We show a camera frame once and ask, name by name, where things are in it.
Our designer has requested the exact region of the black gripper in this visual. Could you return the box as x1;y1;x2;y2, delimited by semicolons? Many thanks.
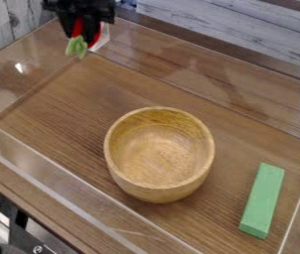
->
41;0;115;47

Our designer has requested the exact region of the red plush strawberry toy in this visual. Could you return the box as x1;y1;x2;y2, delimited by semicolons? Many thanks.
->
65;17;101;60

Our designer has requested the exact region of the wooden bowl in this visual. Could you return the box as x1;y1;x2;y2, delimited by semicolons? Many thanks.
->
103;106;215;203

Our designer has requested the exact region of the green rectangular block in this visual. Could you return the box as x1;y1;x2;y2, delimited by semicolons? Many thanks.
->
238;163;285;239

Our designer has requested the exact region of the clear acrylic corner bracket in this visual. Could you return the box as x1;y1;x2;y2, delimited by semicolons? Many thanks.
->
87;17;108;52

